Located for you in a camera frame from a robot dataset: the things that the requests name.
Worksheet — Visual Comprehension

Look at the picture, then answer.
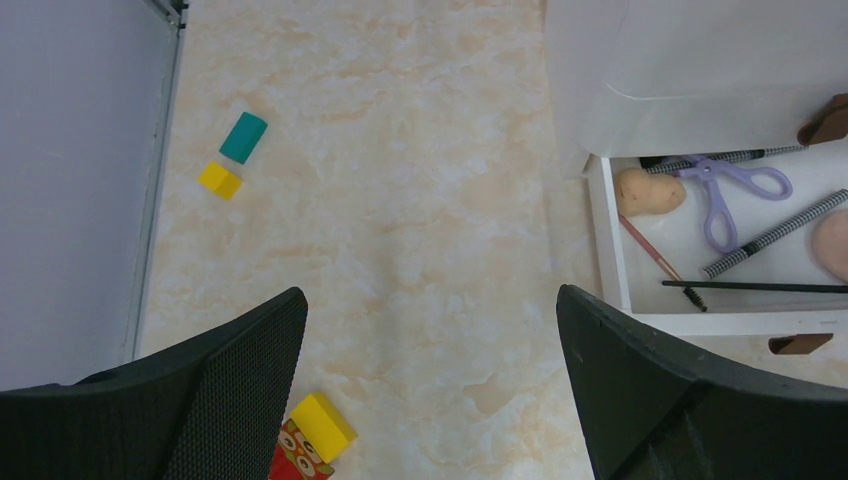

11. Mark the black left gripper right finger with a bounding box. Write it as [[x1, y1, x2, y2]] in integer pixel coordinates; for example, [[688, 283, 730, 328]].
[[556, 285, 847, 479]]

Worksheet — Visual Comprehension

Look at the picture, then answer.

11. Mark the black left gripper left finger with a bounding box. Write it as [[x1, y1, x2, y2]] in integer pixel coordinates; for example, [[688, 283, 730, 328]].
[[1, 287, 308, 479]]

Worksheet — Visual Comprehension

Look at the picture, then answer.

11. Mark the thin brown brush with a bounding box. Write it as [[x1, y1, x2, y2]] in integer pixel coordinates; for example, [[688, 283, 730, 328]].
[[618, 214, 708, 312]]

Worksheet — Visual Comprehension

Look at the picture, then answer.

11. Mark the thin black eyeliner brush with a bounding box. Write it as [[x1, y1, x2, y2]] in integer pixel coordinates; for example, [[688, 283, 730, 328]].
[[661, 280, 847, 294]]

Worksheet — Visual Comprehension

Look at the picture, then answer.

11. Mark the tan makeup sponge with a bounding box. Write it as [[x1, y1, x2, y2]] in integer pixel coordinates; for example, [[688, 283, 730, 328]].
[[613, 168, 687, 217]]

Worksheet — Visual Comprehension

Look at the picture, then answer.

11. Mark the round peach makeup puff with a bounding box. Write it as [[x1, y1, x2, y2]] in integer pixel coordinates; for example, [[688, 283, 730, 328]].
[[811, 210, 847, 283]]

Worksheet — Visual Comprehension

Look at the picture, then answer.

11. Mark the white drawer organizer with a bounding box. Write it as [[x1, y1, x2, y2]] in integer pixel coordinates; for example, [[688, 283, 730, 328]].
[[544, 1, 847, 338]]

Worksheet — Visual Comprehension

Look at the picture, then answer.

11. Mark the black makeup brush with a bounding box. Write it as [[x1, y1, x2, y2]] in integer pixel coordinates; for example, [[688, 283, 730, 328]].
[[639, 156, 666, 169]]

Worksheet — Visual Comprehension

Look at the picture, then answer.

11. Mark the red yellow toy block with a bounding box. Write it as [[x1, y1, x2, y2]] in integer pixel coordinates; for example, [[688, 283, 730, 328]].
[[267, 392, 358, 480]]

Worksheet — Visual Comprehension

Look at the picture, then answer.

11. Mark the teal toy block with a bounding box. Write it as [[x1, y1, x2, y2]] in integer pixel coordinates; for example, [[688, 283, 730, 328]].
[[219, 112, 268, 165]]

